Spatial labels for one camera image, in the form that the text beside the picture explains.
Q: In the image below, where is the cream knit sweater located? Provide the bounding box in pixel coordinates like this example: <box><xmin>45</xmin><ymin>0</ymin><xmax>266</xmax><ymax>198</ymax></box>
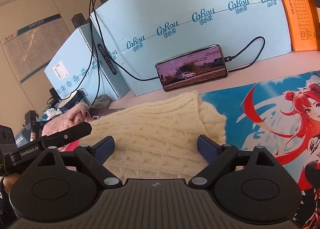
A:
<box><xmin>80</xmin><ymin>91</ymin><xmax>227</xmax><ymax>181</ymax></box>

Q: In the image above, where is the pink knit sweater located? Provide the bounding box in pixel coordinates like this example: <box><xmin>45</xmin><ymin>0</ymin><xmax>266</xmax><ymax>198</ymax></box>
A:
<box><xmin>42</xmin><ymin>103</ymin><xmax>92</xmax><ymax>136</ymax></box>

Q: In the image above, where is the grey cloth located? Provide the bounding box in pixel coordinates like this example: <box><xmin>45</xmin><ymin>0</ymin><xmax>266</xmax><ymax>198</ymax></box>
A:
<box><xmin>91</xmin><ymin>94</ymin><xmax>111</xmax><ymax>109</ymax></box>

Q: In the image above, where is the colourful anime desk mat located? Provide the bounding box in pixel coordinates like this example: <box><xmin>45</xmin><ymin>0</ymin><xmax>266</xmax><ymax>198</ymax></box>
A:
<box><xmin>197</xmin><ymin>72</ymin><xmax>319</xmax><ymax>228</ymax></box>

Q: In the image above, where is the smartphone playing video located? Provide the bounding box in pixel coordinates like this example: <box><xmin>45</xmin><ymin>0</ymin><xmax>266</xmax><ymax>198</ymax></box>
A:
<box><xmin>155</xmin><ymin>45</ymin><xmax>228</xmax><ymax>92</ymax></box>

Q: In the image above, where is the large light blue box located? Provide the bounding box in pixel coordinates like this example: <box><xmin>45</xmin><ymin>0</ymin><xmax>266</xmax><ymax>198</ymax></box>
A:
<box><xmin>91</xmin><ymin>0</ymin><xmax>291</xmax><ymax>96</ymax></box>

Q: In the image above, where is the orange cardboard box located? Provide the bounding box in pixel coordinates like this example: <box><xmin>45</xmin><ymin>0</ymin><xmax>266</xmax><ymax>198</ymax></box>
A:
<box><xmin>282</xmin><ymin>0</ymin><xmax>319</xmax><ymax>52</ymax></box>

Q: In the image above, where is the black cable over boxes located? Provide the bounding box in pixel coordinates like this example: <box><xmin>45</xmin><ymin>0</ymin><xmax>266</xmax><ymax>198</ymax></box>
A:
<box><xmin>58</xmin><ymin>0</ymin><xmax>102</xmax><ymax>107</ymax></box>

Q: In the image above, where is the wall notice board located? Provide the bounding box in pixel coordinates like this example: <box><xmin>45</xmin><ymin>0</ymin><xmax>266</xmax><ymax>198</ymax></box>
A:
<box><xmin>1</xmin><ymin>14</ymin><xmax>70</xmax><ymax>83</ymax></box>

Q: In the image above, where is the black phone charging cable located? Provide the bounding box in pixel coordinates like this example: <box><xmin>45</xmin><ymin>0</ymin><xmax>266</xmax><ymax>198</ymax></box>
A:
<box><xmin>92</xmin><ymin>0</ymin><xmax>266</xmax><ymax>82</ymax></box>

